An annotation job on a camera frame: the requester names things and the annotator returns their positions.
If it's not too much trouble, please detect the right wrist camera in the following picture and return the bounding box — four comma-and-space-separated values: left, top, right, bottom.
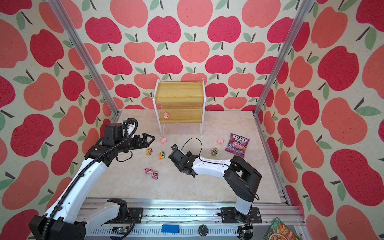
171, 144, 179, 151

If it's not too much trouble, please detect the green snack packet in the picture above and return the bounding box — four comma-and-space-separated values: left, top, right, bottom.
264, 218, 302, 240

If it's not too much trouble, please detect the blue block on rail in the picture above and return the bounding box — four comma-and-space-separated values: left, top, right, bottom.
162, 225, 180, 234

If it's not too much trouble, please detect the wooden two-tier shelf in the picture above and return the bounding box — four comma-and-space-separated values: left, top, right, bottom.
152, 79, 207, 136

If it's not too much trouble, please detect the pink toy car upper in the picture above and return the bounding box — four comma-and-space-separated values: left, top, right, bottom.
145, 168, 155, 176

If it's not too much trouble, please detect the aluminium front rail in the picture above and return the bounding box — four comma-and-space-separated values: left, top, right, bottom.
78, 198, 310, 240

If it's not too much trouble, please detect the purple candy bag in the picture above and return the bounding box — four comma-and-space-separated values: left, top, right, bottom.
225, 133, 250, 158

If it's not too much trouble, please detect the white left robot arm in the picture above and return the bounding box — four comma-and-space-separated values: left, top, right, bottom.
29, 134, 152, 240

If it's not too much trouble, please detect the aluminium frame post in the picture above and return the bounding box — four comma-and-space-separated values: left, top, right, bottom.
48, 0, 120, 122
253, 0, 316, 116

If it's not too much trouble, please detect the green orange toy car left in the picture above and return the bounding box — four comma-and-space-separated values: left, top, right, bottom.
146, 148, 153, 156

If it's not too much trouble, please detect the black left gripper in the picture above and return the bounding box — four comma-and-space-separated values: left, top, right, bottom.
116, 133, 156, 153

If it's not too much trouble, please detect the right aluminium frame post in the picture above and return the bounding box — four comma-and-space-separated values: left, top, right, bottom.
253, 0, 316, 116

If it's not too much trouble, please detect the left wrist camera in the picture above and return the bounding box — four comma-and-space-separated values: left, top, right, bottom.
103, 123, 124, 140

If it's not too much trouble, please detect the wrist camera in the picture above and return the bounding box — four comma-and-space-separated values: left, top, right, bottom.
103, 123, 124, 140
171, 144, 179, 151

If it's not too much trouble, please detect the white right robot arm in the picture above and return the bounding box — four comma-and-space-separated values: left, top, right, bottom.
168, 146, 262, 223

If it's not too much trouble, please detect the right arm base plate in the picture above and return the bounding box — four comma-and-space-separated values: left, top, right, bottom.
217, 207, 263, 224

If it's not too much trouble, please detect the left aluminium frame post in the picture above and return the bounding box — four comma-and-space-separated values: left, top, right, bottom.
48, 0, 120, 122

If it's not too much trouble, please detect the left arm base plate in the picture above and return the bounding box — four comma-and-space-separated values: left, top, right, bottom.
109, 207, 144, 224

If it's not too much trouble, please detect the pink green toy truck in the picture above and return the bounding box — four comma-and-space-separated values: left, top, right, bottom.
152, 171, 159, 180

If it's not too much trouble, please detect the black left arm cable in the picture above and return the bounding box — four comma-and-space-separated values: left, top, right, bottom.
41, 117, 139, 240

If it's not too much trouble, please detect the round metal knob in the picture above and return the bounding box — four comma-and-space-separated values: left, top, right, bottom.
198, 225, 209, 237

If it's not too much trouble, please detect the multicolour toy car right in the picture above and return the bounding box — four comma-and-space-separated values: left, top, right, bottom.
211, 148, 218, 156

